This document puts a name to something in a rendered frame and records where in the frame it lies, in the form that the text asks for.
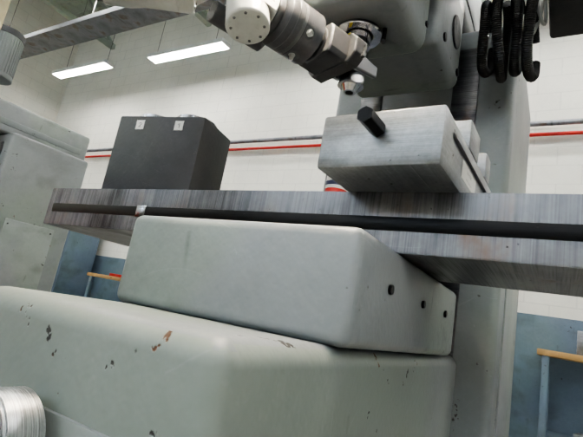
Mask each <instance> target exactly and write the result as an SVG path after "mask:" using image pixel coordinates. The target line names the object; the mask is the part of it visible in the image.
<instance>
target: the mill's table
mask: <svg viewBox="0 0 583 437"><path fill-rule="evenodd" d="M144 215H146V216H162V217H177V218H193V219H223V220H238V221H254V222H270V223H286V224H301V225H331V226H347V227H357V228H361V229H363V230H364V231H366V232H368V233H369V234H370V235H371V236H373V237H374V238H376V239H377V240H379V241H380V242H382V243H383V244H385V245H386V246H388V247H389V248H390V249H391V250H393V251H395V252H396V253H397V254H399V255H400V256H402V257H403V258H405V259H406V260H408V261H409V262H411V263H412V264H413V265H415V266H416V267H417V268H419V269H420V270H422V271H424V272H425V273H427V274H428V275H429V276H431V277H432V278H434V279H435V280H436V281H440V282H448V283H456V284H471V285H479V286H487V287H495V288H502V289H510V290H524V291H532V292H540V293H548V294H556V295H564V296H572V297H583V194H549V193H472V192H320V191H244V190H167V189H91V188H54V189H53V192H52V195H51V198H50V202H49V206H48V210H47V212H46V215H45V218H44V221H43V223H44V224H47V225H53V226H56V227H60V228H62V229H66V230H70V231H72V232H78V233H81V234H85V235H88V236H91V237H95V238H100V239H104V240H107V241H110V242H113V243H117V244H120V245H125V246H129V245H130V241H131V238H132V234H133V230H134V225H135V221H136V219H138V218H139V217H140V216H144Z"/></svg>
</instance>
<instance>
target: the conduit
mask: <svg viewBox="0 0 583 437"><path fill-rule="evenodd" d="M503 1H504V0H493V1H492V2H491V1H490V0H485V1H484V2H482V4H481V15H480V25H479V26H480V27H479V35H478V41H477V42H478V45H477V46H478V47H477V53H476V54H477V57H476V66H477V71H478V74H479V76H481V77H483V78H487V77H490V76H491V75H492V74H493V73H494V71H495V78H496V81H497V82H499V83H503V82H505V81H506V80H507V75H508V72H509V74H510V75H511V76H512V77H517V76H518V75H520V74H521V71H522V74H523V76H524V78H525V80H526V81H527V82H535V81H536V80H537V79H538V77H539V75H540V62H539V61H533V51H532V50H533V44H536V43H539V42H540V30H539V27H540V26H539V27H538V29H537V30H536V32H535V34H534V27H535V24H536V23H537V22H538V20H539V17H538V13H537V9H538V3H539V1H540V0H527V2H526V4H525V0H511V1H510V0H508V1H506V2H503ZM502 12H503V29H502ZM523 15H525V16H524V20H523ZM522 20H523V21H524V22H523V21H522ZM523 23H524V24H523ZM522 24H523V25H522ZM522 26H523V27H522ZM502 32H503V33H502ZM489 33H492V34H491V35H492V39H493V40H492V43H493V44H492V45H493V48H490V49H489V50H488V52H487V49H488V39H489ZM510 44H511V45H510ZM510 46H511V47H510ZM508 59H509V60H508Z"/></svg>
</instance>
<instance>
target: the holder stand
mask: <svg viewBox="0 0 583 437"><path fill-rule="evenodd" d="M230 142H231V141H230V140H229V139H228V138H227V137H226V136H225V135H224V134H223V133H221V132H220V130H219V129H218V128H217V127H216V125H215V124H214V123H213V122H211V121H210V120H208V119H207V118H206V117H201V116H198V115H195V114H181V115H179V116H178V117H165V116H161V115H158V114H143V115H141V116H122V117H121V121H120V124H119V127H118V131H117V134H116V137H115V143H114V146H113V149H112V153H111V155H110V159H109V162H108V168H107V171H106V174H105V177H104V181H103V184H102V189H167V190H220V186H221V182H222V178H223V174H224V170H225V166H226V159H227V155H228V151H229V146H230Z"/></svg>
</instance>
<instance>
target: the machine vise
mask: <svg viewBox="0 0 583 437"><path fill-rule="evenodd" d="M376 114H377V115H378V116H379V118H380V119H381V120H382V121H383V123H384V124H385V132H384V134H382V135H380V136H378V137H375V136H373V135H372V134H370V133H369V132H368V130H367V129H366V128H365V127H364V126H363V125H362V124H361V123H360V121H359V120H358V119H357V114H348V115H340V116H332V117H327V118H326V119H325V123H324V132H323V137H322V142H321V147H320V153H319V157H318V169H319V170H320V171H322V172H323V173H325V174H326V175H327V176H329V177H330V178H331V179H333V180H334V181H335V182H337V183H338V184H339V185H340V186H341V187H343V188H344V189H345V190H347V191H348V192H472V193H491V191H490V189H489V187H488V182H489V171H490V160H489V158H488V155H487V154H486V153H479V159H478V163H477V164H476V162H475V159H474V157H473V155H472V153H471V152H470V150H469V148H468V145H467V144H466V142H465V140H464V139H463V137H462V134H461V132H460V130H459V128H458V126H457V125H456V123H455V120H454V118H453V116H452V114H451V113H450V111H449V108H448V107H447V106H446V105H438V106H429V107H421V108H405V109H398V110H389V111H381V112H376Z"/></svg>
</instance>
